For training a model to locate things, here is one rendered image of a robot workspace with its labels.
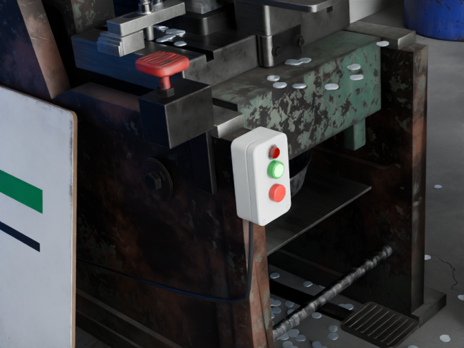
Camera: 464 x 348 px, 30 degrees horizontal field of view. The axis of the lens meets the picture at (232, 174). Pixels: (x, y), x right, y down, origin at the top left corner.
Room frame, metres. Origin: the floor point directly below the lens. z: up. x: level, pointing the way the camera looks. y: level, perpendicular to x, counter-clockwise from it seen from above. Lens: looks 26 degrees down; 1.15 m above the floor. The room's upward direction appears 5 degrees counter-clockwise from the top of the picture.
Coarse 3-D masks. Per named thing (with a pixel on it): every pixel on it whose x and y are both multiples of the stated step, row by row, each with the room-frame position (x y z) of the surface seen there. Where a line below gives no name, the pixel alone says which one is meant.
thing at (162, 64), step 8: (144, 56) 1.21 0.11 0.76; (152, 56) 1.21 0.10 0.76; (160, 56) 1.21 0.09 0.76; (168, 56) 1.21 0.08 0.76; (176, 56) 1.20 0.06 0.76; (184, 56) 1.20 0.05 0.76; (136, 64) 1.19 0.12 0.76; (144, 64) 1.18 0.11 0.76; (152, 64) 1.18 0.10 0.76; (160, 64) 1.17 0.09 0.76; (168, 64) 1.17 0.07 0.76; (176, 64) 1.17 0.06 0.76; (184, 64) 1.18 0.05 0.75; (144, 72) 1.18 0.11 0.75; (152, 72) 1.17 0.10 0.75; (160, 72) 1.16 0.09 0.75; (168, 72) 1.16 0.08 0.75; (176, 72) 1.17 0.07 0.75; (160, 80) 1.19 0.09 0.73; (168, 80) 1.19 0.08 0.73; (160, 88) 1.19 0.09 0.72
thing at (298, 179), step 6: (300, 156) 1.63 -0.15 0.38; (306, 156) 1.60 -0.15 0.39; (294, 162) 1.65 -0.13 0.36; (300, 162) 1.62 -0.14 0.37; (306, 162) 1.59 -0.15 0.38; (294, 168) 1.63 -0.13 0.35; (300, 168) 1.62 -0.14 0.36; (306, 168) 1.54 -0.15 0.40; (294, 174) 1.62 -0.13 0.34; (300, 174) 1.50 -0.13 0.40; (294, 180) 1.49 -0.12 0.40; (300, 180) 1.51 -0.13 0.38; (294, 186) 1.49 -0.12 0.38; (300, 186) 1.53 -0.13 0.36; (294, 192) 1.50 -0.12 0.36
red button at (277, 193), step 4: (276, 184) 1.17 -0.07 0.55; (280, 184) 1.17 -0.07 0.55; (272, 188) 1.16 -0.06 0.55; (276, 188) 1.16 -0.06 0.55; (280, 188) 1.17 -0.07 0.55; (284, 188) 1.17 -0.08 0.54; (272, 192) 1.16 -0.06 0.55; (276, 192) 1.16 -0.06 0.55; (280, 192) 1.17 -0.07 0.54; (284, 192) 1.17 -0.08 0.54; (272, 196) 1.16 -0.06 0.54; (276, 196) 1.16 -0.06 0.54; (280, 196) 1.17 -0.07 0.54; (272, 200) 1.16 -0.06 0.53; (276, 200) 1.16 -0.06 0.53; (280, 200) 1.17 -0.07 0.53
